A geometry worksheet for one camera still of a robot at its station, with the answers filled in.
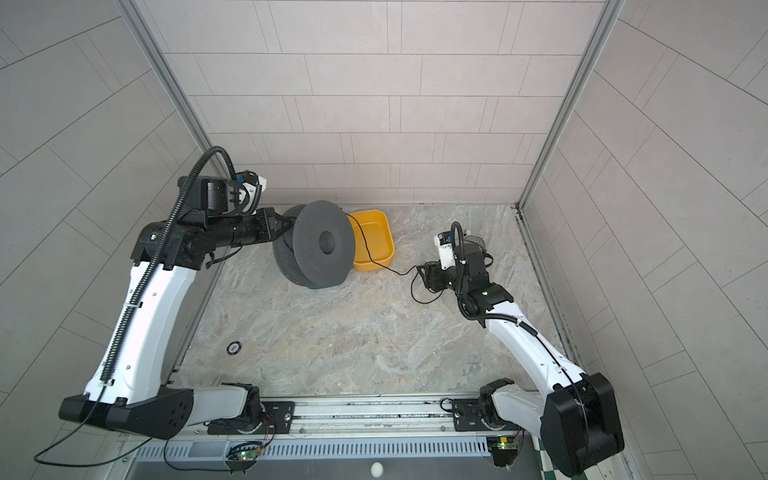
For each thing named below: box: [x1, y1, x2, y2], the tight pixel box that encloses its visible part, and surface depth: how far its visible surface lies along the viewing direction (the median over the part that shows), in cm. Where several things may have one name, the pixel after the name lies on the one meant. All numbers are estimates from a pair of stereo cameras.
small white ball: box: [370, 462, 384, 478], surface depth 60 cm
